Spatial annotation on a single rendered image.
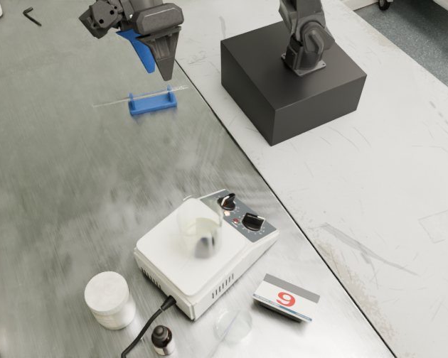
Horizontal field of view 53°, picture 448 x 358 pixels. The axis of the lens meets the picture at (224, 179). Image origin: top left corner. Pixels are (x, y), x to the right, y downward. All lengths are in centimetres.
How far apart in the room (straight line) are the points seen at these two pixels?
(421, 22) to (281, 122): 223
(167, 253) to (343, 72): 49
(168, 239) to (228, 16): 70
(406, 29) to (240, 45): 207
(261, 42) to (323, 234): 40
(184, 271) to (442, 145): 58
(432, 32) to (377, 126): 202
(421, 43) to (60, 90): 219
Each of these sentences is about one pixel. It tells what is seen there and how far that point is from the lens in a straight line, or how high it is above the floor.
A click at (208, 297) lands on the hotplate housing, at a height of 95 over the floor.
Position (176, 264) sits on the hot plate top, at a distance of 65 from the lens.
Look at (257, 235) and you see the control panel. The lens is 71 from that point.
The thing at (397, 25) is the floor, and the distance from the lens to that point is 295.
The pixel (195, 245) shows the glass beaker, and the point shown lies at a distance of 61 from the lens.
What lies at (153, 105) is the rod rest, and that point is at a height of 91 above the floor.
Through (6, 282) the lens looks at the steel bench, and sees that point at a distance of 81.
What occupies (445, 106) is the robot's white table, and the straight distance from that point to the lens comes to 106.
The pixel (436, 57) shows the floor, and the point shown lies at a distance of 278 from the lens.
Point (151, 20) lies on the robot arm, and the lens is 60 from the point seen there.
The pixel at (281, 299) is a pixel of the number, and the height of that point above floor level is 93.
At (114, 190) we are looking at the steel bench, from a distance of 85.
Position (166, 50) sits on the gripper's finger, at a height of 118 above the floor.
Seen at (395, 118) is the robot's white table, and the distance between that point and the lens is 100.
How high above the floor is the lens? 157
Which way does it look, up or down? 53 degrees down
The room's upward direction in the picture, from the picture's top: 1 degrees counter-clockwise
